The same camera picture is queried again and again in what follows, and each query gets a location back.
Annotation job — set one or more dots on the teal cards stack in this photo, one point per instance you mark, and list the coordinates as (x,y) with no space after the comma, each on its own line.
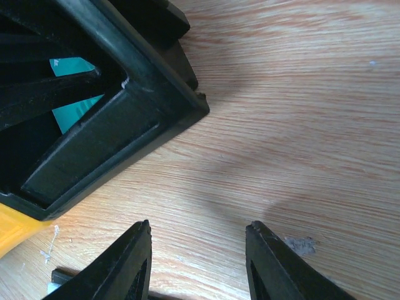
(79,102)

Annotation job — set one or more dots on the black bin with teal cards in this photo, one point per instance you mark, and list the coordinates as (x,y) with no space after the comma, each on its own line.
(149,97)

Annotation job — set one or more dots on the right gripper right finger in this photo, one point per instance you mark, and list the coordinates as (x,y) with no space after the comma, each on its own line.
(274,271)

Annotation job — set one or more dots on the black card holder wallet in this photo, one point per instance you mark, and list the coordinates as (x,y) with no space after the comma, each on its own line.
(60,277)

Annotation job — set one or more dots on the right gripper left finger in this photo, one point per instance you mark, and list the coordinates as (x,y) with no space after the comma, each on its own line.
(122,271)

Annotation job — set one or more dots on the yellow bin with white cards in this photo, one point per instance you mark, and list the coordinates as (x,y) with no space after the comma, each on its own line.
(16,227)

